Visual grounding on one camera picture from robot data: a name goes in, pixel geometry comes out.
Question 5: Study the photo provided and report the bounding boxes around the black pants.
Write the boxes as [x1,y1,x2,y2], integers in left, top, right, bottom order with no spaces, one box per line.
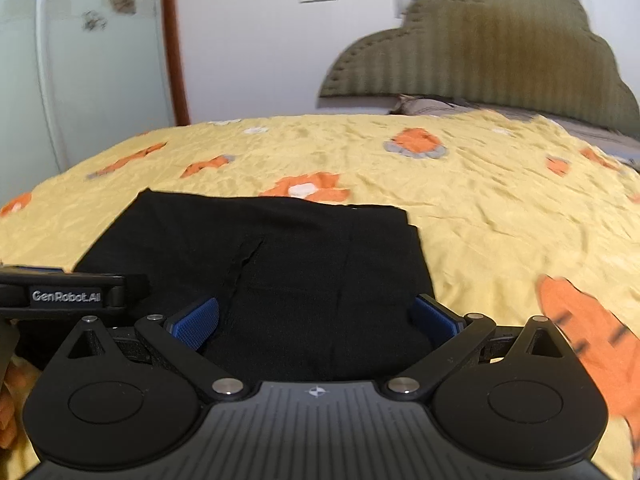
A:
[15,188,437,384]

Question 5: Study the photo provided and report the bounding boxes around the white printed wardrobe door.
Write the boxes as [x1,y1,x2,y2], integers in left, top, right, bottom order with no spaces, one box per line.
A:
[0,0,177,200]

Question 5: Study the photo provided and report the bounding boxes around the olive padded headboard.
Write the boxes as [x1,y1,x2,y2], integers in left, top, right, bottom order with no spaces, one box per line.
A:
[318,0,640,134]

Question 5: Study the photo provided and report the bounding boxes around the beige printed pillow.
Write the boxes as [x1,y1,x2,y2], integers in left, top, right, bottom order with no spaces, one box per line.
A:
[391,93,482,116]

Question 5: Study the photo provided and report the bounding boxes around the yellow floral printed blanket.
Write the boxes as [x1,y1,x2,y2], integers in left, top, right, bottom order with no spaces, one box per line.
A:
[0,109,640,480]

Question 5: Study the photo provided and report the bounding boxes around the brown wooden door frame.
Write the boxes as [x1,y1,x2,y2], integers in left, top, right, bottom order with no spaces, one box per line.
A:
[161,0,192,127]

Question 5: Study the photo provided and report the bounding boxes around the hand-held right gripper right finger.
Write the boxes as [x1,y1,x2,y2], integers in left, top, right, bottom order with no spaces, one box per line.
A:
[384,293,569,404]

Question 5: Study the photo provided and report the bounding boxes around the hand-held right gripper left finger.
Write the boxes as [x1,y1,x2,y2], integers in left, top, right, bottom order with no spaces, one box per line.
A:
[65,296,249,404]

